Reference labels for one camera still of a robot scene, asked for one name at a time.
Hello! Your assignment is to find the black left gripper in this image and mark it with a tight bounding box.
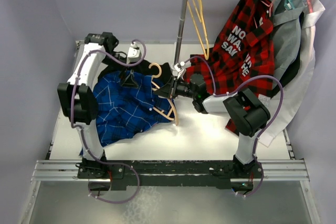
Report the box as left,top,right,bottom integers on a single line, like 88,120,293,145
102,52,143,88

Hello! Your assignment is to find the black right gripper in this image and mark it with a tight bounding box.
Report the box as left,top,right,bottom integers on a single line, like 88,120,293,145
155,76,197,99

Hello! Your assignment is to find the beige plastic hanger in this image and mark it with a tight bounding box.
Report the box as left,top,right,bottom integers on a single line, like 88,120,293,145
149,63,179,126

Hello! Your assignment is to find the blue plaid shirt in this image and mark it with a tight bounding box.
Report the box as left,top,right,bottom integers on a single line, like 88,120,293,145
93,71,171,147

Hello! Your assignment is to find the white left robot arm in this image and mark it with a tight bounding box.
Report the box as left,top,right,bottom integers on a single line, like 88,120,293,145
57,32,146,178

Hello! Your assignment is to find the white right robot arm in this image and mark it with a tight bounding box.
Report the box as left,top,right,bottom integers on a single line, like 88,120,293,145
154,74,273,177

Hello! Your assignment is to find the red black plaid shirt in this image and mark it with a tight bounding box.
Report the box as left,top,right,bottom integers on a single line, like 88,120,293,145
182,0,276,133

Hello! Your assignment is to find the white shirt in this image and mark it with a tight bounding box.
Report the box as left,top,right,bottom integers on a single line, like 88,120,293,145
258,0,325,146

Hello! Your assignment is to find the grey shirt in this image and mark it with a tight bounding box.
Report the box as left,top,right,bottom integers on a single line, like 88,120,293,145
271,0,305,87

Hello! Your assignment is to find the black garment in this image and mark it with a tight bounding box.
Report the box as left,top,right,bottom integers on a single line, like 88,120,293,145
98,60,172,84

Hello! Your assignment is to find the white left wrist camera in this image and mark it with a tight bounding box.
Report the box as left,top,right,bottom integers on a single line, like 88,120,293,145
126,41,142,64

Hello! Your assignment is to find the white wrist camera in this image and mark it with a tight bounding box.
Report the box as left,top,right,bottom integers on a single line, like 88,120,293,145
126,41,142,64
173,61,186,79

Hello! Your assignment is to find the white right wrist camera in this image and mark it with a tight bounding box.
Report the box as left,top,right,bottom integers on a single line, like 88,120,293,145
173,61,186,79

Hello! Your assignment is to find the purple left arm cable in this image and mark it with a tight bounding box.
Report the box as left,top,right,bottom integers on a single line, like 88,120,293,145
70,39,146,162

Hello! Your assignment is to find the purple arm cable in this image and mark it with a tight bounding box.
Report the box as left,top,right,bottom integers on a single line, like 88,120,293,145
182,56,285,162
70,39,146,162

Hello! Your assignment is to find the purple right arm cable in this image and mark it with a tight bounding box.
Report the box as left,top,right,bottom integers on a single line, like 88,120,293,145
182,56,285,162

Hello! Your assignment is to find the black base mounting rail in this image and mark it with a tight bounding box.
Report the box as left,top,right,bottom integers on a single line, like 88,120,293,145
76,160,263,191

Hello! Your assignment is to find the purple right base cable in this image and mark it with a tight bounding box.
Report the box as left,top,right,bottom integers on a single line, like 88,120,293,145
235,159,265,198

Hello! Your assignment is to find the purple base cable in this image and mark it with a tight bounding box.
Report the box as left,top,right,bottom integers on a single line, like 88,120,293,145
235,159,265,198
87,162,142,205

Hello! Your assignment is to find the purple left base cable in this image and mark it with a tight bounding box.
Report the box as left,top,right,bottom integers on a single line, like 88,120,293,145
87,162,142,205

